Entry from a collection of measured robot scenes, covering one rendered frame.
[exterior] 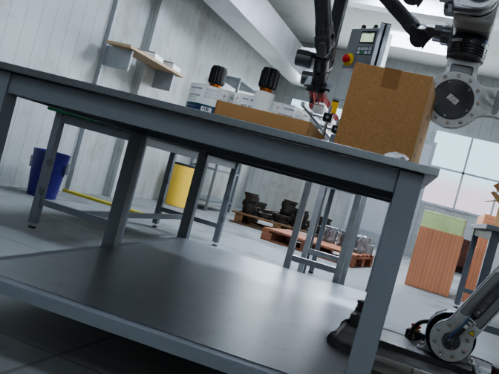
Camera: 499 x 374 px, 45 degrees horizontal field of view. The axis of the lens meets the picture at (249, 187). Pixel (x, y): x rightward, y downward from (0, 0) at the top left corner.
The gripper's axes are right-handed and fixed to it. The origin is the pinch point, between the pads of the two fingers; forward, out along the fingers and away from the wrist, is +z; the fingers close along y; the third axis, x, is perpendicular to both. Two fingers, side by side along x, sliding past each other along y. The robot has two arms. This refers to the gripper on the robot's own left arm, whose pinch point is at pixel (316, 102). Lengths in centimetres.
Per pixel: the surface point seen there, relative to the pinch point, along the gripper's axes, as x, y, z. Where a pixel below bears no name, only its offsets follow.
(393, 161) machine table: 77, -37, -39
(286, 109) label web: -34.3, 21.0, 29.4
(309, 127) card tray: 73, -14, -39
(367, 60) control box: -46.7, -10.6, 2.5
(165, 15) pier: -427, 289, 201
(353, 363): 108, -40, 2
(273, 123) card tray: 74, -5, -39
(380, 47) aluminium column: -51, -15, -3
